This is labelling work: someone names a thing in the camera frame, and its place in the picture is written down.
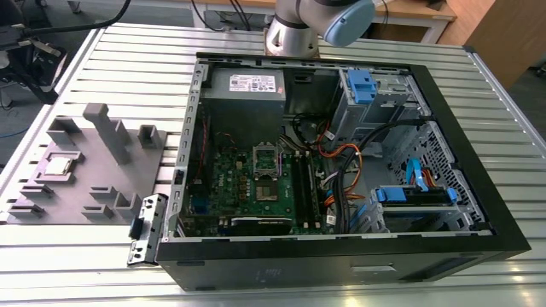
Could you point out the silver CPU green edge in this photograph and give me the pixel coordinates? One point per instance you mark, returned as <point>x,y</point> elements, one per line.
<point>59,165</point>

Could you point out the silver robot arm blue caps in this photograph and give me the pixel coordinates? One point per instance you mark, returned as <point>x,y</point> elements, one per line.
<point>290,35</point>

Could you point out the CPU socket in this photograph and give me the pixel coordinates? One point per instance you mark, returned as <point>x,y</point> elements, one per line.
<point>267,192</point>

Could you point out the grey parts rack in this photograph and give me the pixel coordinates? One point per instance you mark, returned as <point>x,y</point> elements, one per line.
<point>94,172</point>

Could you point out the silver power supply unit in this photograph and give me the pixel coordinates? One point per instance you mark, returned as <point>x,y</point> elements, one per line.
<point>255,83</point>

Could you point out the green motherboard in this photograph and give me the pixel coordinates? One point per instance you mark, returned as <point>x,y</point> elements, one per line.
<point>239,192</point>

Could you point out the black graphics card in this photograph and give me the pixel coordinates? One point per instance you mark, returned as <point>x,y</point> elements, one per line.
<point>260,225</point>

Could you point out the black RAM slot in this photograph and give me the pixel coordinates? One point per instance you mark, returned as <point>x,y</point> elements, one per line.
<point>304,188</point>
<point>310,188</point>
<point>300,188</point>
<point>315,188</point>

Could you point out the blue plastic bay latch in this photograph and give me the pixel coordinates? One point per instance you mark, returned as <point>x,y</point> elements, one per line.
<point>361,86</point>

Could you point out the silver optical disk bay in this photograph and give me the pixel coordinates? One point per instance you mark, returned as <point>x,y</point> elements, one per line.
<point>383,112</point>

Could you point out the black and silver PC case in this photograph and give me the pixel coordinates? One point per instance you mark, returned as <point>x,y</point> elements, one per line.
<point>298,265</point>

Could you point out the hard disk in blue carrier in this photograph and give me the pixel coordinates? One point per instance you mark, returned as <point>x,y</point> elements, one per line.
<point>394,195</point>

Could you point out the silver hard disk bay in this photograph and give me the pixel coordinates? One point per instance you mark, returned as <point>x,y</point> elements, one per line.
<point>426,211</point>

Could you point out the brown wooden cabinet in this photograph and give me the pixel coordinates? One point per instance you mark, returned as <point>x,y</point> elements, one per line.
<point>503,32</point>

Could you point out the silver card retention bracket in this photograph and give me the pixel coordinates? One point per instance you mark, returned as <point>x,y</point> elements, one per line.
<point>150,220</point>

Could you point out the wooden desk white frame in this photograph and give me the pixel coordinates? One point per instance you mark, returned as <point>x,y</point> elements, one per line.
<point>418,14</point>

